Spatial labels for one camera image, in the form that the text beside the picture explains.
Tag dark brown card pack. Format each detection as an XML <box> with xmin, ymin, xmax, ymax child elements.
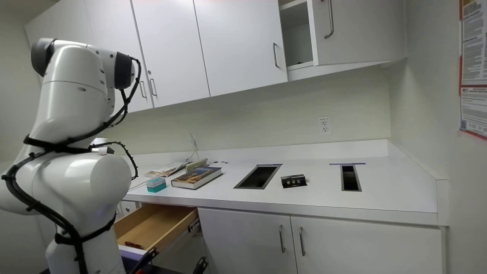
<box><xmin>281</xmin><ymin>172</ymin><xmax>310</xmax><ymax>190</ymax></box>

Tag white drawer wooden interior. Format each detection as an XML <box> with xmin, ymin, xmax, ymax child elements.
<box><xmin>113</xmin><ymin>202</ymin><xmax>202</xmax><ymax>265</ymax></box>

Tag wide black counter opening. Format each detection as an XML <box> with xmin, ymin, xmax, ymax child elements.
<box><xmin>234</xmin><ymin>163</ymin><xmax>284</xmax><ymax>192</ymax></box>

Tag narrow black counter opening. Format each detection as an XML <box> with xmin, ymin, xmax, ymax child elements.
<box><xmin>340</xmin><ymin>163</ymin><xmax>364</xmax><ymax>193</ymax></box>

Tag open white cabinet shelves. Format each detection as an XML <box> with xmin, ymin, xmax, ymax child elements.
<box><xmin>279</xmin><ymin>0</ymin><xmax>322</xmax><ymax>71</ymax></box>

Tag open white cabinet door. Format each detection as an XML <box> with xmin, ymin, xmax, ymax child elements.
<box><xmin>313</xmin><ymin>0</ymin><xmax>409</xmax><ymax>68</ymax></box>

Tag beige stapler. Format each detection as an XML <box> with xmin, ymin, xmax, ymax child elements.
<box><xmin>185</xmin><ymin>157</ymin><xmax>211</xmax><ymax>173</ymax></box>

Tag dark hardcover book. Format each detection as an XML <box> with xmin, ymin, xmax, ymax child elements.
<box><xmin>170</xmin><ymin>164</ymin><xmax>226</xmax><ymax>192</ymax></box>

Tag stack of papers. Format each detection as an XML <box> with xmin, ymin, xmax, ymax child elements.
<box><xmin>144</xmin><ymin>160</ymin><xmax>189</xmax><ymax>179</ymax></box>

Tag white upper cabinet door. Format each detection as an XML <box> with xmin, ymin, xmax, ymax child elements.
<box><xmin>25</xmin><ymin>0</ymin><xmax>156</xmax><ymax>117</ymax></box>
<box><xmin>132</xmin><ymin>0</ymin><xmax>212</xmax><ymax>109</ymax></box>
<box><xmin>194</xmin><ymin>0</ymin><xmax>290</xmax><ymax>97</ymax></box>

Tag teal staple box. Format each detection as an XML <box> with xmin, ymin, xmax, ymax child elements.
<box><xmin>145</xmin><ymin>175</ymin><xmax>170</xmax><ymax>195</ymax></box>

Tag white lower cabinet door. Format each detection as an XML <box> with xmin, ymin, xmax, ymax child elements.
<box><xmin>290</xmin><ymin>214</ymin><xmax>448</xmax><ymax>274</ymax></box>
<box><xmin>197</xmin><ymin>207</ymin><xmax>300</xmax><ymax>274</ymax></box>

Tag white power cable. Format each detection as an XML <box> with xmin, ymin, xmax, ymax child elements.
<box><xmin>189</xmin><ymin>134</ymin><xmax>202</xmax><ymax>161</ymax></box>

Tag plain wall outlet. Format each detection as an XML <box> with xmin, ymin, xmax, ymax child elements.
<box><xmin>317</xmin><ymin>115</ymin><xmax>334</xmax><ymax>135</ymax></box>

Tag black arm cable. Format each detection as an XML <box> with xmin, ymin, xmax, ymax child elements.
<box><xmin>0</xmin><ymin>55</ymin><xmax>144</xmax><ymax>274</ymax></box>

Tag large printed wall poster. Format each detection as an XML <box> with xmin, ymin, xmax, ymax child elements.
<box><xmin>459</xmin><ymin>0</ymin><xmax>487</xmax><ymax>141</ymax></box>

